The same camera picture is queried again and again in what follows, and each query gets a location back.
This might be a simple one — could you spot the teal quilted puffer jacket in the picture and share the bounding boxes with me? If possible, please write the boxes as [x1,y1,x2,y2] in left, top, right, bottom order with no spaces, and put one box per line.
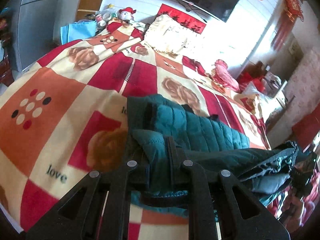
[126,94,298,206]

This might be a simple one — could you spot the red orange cream checkered blanket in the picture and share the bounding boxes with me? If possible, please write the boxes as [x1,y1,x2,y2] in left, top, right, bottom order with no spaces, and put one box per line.
[1,21,270,230]

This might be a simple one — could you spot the cluttered bedside table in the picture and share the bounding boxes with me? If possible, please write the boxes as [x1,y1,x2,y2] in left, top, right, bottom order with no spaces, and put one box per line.
[236,61,296,108]

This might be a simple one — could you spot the pink ruffled pillow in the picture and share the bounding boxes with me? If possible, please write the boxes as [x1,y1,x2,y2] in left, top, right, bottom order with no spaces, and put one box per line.
[212,59,240,93]

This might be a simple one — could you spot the light blue bag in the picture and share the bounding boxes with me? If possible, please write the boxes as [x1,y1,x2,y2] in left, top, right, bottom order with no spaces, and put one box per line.
[60,21,97,45]

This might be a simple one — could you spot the red banner with characters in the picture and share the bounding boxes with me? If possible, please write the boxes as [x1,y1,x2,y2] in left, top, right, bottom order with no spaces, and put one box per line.
[156,4,206,34]

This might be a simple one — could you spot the cream lace pillow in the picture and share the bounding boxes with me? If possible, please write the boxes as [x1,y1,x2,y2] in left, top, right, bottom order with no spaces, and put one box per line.
[144,14,201,55]

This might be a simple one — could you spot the white plush toy red hat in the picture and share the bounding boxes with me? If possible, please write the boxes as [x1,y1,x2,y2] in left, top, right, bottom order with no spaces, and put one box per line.
[118,7,136,23]

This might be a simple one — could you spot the grey refrigerator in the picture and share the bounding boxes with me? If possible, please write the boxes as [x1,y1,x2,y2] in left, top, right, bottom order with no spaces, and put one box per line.
[7,0,58,72]

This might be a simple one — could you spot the red hanging wall decoration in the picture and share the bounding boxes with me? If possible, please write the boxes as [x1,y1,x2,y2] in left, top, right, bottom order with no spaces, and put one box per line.
[271,0,304,51]

